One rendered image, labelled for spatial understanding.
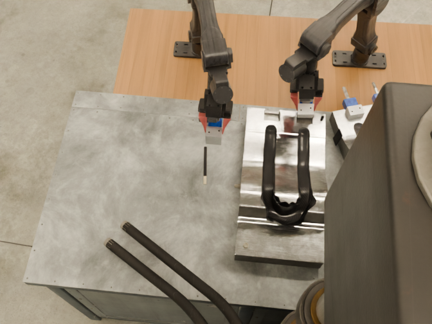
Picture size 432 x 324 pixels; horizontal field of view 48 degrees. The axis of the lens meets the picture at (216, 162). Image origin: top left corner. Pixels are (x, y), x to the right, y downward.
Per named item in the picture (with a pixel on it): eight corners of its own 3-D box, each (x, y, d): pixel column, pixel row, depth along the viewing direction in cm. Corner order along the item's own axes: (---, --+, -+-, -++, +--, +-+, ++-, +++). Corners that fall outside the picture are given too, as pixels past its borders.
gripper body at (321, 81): (323, 94, 149) (324, 74, 144) (289, 94, 150) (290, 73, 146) (323, 83, 153) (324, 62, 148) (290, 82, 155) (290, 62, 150)
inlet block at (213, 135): (209, 108, 161) (209, 99, 156) (225, 110, 160) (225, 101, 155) (205, 143, 155) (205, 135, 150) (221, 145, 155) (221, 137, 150)
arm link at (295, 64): (295, 90, 141) (307, 60, 132) (274, 72, 144) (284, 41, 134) (319, 73, 147) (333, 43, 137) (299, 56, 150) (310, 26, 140)
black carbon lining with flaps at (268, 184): (263, 126, 162) (266, 111, 154) (312, 131, 162) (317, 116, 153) (257, 225, 147) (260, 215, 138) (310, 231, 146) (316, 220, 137)
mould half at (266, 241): (245, 121, 172) (248, 99, 160) (320, 127, 170) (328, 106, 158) (234, 260, 149) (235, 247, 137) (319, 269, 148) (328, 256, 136)
